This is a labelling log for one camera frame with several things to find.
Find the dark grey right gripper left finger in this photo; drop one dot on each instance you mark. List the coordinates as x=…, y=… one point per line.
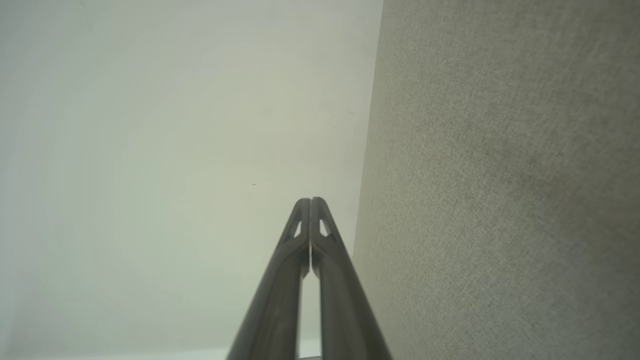
x=275, y=310

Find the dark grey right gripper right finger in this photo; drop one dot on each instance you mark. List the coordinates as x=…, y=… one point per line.
x=345, y=310

